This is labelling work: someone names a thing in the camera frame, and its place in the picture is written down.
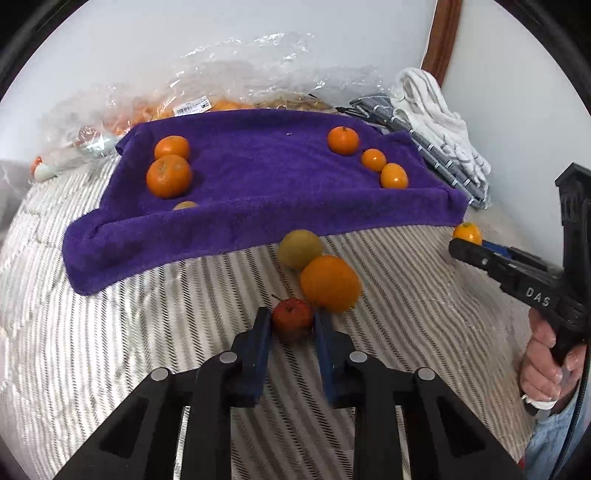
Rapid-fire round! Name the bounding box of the orange mandarin pile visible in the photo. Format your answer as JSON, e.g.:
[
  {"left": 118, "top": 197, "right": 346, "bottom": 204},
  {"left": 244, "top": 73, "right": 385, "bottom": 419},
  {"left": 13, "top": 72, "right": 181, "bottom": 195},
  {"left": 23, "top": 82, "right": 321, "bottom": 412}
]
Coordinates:
[{"left": 300, "top": 255, "right": 362, "bottom": 314}]

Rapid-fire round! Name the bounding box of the small red apple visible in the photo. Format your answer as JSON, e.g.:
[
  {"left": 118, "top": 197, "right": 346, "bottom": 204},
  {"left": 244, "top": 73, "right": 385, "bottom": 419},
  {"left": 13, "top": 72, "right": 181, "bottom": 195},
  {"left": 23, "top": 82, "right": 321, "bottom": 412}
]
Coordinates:
[{"left": 271, "top": 297, "right": 314, "bottom": 343}]

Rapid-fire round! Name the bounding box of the oval orange kumquat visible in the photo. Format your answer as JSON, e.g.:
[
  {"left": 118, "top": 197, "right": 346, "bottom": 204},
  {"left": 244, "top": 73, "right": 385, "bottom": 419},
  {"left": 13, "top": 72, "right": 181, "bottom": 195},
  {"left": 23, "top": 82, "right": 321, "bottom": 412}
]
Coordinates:
[{"left": 380, "top": 163, "right": 409, "bottom": 190}]

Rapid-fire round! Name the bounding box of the small orange mandarin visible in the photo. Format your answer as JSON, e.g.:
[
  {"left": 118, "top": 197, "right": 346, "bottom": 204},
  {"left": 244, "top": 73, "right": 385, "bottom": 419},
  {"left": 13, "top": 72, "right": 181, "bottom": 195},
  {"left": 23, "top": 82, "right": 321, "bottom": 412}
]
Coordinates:
[{"left": 361, "top": 148, "right": 388, "bottom": 173}]

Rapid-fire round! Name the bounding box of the green-yellow kiwi fruit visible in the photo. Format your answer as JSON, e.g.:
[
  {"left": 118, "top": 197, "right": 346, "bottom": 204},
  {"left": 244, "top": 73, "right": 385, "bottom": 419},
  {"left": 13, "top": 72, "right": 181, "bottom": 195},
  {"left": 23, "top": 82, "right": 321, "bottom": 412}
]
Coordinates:
[{"left": 173, "top": 201, "right": 197, "bottom": 211}]

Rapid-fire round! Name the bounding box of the large orange with stem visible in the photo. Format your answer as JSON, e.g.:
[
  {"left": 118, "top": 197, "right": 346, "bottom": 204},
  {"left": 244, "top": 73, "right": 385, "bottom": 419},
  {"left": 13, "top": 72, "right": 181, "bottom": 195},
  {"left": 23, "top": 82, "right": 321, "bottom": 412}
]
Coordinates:
[{"left": 327, "top": 126, "right": 360, "bottom": 156}]

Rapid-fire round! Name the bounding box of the large round orange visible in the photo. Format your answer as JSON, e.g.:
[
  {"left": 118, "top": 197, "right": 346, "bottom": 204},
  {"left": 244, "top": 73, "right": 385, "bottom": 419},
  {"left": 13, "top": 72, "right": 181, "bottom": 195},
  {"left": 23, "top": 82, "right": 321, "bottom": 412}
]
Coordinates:
[{"left": 145, "top": 155, "right": 193, "bottom": 199}]

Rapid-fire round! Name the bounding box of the person's right hand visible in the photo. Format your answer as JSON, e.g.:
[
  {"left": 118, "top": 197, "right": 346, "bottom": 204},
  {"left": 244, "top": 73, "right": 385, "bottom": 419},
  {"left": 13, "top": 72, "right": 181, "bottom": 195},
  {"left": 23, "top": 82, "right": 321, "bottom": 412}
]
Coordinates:
[{"left": 518, "top": 309, "right": 587, "bottom": 403}]

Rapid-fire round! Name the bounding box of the white striped towel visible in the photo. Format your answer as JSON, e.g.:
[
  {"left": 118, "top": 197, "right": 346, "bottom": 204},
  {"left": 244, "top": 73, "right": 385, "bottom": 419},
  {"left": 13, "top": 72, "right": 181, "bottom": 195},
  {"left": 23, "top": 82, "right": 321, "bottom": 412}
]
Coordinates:
[{"left": 391, "top": 67, "right": 491, "bottom": 190}]

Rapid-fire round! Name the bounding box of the grey checked folded cloth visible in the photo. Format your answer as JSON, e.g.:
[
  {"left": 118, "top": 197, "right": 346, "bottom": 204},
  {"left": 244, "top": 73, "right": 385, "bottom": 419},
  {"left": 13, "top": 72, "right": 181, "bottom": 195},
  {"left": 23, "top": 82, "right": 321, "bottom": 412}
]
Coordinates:
[{"left": 345, "top": 93, "right": 490, "bottom": 210}]

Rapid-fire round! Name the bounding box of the purple towel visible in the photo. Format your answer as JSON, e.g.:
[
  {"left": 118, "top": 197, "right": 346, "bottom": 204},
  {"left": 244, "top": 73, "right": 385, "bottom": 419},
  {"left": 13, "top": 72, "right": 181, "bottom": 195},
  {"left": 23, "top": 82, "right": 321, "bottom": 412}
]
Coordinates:
[{"left": 62, "top": 110, "right": 468, "bottom": 295}]

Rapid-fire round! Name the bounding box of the clear plastic fruit bag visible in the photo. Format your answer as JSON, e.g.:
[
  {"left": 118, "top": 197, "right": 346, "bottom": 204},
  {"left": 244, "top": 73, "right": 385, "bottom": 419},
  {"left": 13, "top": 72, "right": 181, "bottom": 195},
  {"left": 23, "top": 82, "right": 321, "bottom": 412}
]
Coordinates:
[{"left": 40, "top": 33, "right": 388, "bottom": 163}]

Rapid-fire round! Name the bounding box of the black cable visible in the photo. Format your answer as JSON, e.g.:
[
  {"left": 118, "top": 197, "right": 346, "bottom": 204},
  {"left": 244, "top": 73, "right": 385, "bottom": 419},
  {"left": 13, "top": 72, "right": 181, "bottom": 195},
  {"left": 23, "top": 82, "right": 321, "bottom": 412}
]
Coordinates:
[{"left": 551, "top": 340, "right": 591, "bottom": 480}]

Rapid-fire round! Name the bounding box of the brown wooden door frame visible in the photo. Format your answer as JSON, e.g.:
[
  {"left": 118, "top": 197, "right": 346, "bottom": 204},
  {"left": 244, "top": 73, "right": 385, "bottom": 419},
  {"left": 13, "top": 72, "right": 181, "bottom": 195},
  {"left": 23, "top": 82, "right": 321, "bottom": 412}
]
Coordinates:
[{"left": 421, "top": 0, "right": 463, "bottom": 86}]

